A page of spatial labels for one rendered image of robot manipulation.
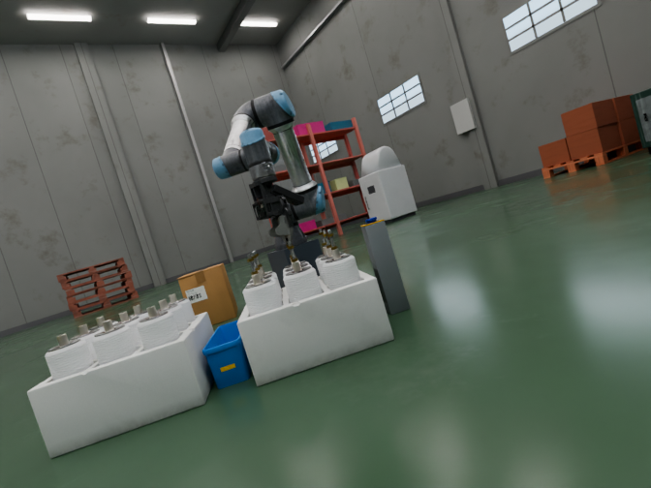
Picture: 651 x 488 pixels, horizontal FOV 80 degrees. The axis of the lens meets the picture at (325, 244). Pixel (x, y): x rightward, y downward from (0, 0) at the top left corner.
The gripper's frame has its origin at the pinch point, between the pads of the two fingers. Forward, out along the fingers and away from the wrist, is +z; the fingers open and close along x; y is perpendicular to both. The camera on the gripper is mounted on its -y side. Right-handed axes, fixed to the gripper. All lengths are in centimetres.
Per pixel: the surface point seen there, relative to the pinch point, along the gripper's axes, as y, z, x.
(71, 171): -111, -293, -987
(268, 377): 24.6, 32.5, 8.0
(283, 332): 18.6, 22.5, 11.9
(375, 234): -25.1, 6.9, 11.9
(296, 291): 11.2, 13.8, 12.4
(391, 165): -478, -60, -341
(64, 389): 65, 19, -18
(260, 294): 19.6, 11.4, 7.6
